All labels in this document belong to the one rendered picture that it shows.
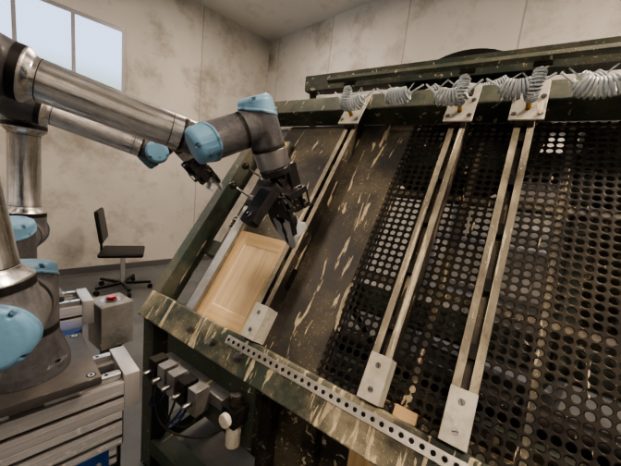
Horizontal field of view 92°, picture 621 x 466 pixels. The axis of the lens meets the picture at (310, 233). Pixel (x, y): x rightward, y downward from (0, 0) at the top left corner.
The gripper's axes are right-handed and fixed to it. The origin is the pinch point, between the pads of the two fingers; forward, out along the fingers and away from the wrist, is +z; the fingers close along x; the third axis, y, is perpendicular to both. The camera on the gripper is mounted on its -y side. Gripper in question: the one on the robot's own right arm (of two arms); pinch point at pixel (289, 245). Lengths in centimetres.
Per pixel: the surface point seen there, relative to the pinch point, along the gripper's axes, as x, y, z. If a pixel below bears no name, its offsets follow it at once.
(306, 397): -3.7, -12.9, 45.0
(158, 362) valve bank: 52, -37, 44
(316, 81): 96, 126, -29
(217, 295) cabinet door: 54, -6, 36
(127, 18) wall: 416, 151, -143
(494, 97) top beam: -20, 93, -13
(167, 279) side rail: 83, -15, 32
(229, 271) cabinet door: 55, 4, 30
